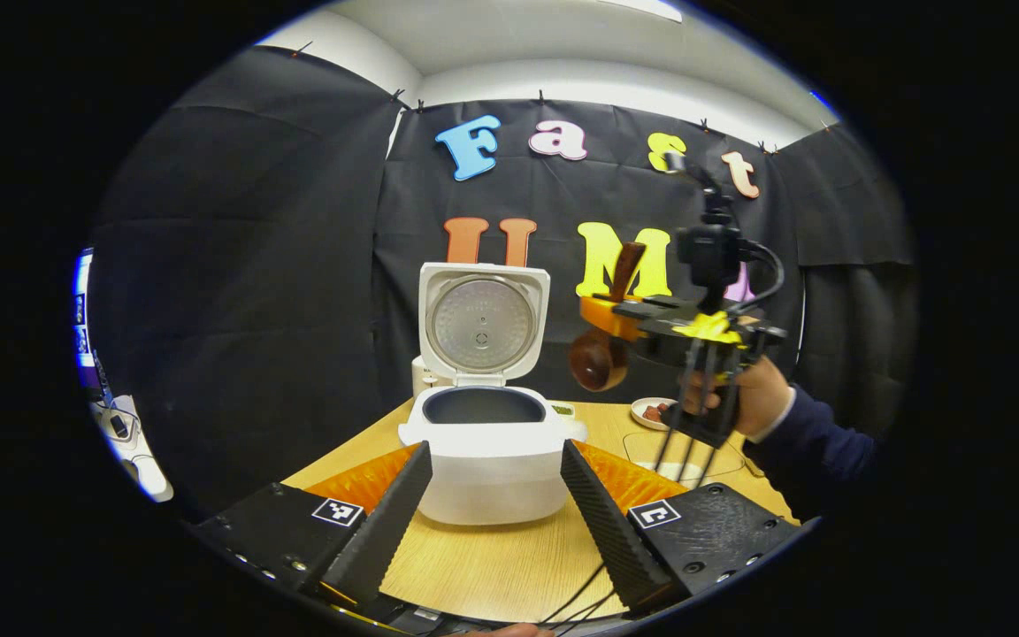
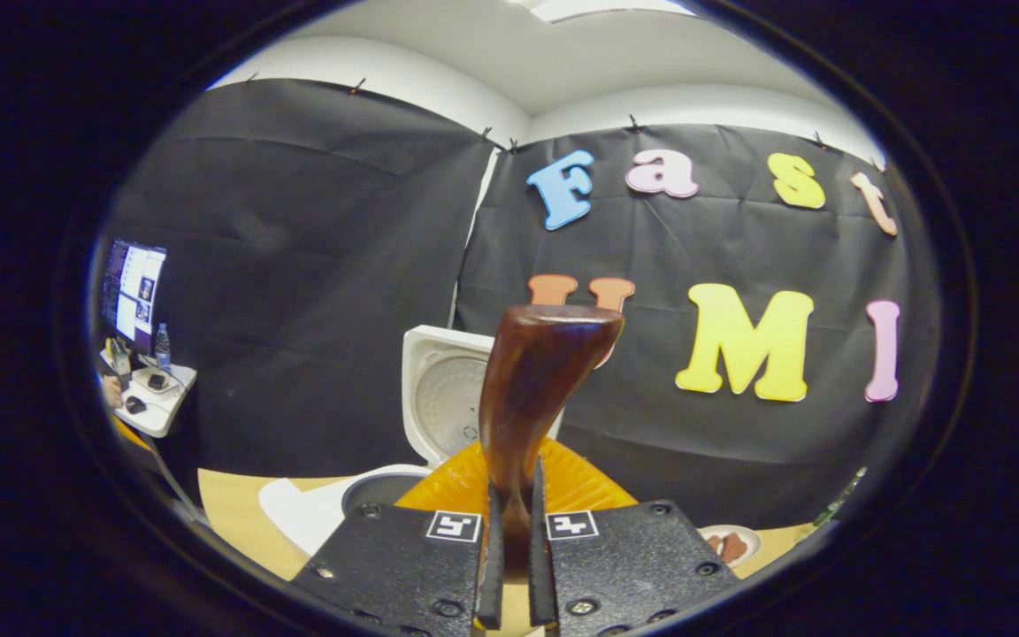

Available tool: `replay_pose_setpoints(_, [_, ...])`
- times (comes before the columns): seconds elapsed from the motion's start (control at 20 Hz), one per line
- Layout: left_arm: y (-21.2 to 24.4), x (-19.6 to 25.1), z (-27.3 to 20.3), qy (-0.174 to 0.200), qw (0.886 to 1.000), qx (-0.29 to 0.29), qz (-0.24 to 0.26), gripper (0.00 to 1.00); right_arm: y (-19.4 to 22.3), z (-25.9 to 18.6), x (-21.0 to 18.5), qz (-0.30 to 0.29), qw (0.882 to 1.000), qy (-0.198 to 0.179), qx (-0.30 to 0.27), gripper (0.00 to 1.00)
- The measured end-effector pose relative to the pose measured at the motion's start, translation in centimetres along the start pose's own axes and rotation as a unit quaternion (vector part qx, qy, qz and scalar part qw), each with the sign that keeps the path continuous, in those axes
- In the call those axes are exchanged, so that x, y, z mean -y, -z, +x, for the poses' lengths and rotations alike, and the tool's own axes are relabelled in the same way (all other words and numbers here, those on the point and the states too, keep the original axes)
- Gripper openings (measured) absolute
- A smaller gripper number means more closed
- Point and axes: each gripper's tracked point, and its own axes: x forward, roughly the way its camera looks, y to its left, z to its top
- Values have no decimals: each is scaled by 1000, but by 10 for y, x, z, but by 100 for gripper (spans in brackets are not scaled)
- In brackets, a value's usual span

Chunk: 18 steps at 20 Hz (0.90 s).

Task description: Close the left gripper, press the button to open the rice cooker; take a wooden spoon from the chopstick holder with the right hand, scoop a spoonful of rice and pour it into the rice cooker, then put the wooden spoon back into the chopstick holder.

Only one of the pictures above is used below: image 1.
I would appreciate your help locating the white divided condiment dish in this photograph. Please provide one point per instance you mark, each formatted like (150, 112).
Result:
(563, 410)

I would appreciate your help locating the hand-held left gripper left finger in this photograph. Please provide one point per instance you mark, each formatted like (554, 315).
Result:
(381, 531)

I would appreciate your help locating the brown wooden spoon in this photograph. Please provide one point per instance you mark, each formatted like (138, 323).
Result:
(598, 363)

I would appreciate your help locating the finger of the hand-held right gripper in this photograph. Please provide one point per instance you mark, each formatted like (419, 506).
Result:
(611, 318)

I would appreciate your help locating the white furniture edge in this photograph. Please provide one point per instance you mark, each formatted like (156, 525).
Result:
(134, 442)

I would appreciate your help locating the white round plate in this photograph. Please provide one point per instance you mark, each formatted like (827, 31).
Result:
(638, 411)

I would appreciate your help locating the white toaster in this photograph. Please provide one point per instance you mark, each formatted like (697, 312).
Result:
(423, 376)

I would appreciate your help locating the white rice cooker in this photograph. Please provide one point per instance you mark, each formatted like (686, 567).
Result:
(492, 460)

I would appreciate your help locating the computer monitor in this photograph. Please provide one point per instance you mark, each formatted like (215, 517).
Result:
(85, 327)

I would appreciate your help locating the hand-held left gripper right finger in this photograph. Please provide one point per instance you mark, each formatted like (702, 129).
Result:
(607, 531)

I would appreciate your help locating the black backdrop cloth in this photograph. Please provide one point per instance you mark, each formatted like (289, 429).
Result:
(253, 265)

